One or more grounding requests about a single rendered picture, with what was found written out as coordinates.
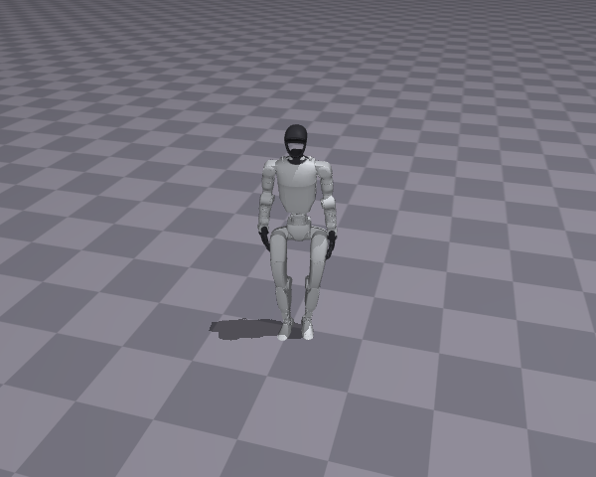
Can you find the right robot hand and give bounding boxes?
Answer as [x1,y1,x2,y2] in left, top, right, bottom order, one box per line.
[259,227,270,252]

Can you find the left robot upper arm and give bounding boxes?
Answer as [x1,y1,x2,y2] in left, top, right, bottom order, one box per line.
[315,161,334,210]

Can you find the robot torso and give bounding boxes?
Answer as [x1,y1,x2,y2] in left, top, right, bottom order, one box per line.
[276,155,317,241]

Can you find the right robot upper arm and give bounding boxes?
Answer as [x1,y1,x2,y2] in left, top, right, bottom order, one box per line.
[261,160,279,206]

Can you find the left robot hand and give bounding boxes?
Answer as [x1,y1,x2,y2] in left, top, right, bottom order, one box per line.
[326,231,337,259]

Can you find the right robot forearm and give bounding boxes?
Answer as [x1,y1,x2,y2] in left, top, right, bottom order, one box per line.
[257,194,271,232]

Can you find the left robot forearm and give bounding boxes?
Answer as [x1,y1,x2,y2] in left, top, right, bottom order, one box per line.
[324,197,337,236]

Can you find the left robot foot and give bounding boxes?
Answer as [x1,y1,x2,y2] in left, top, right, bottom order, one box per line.
[301,314,314,340]

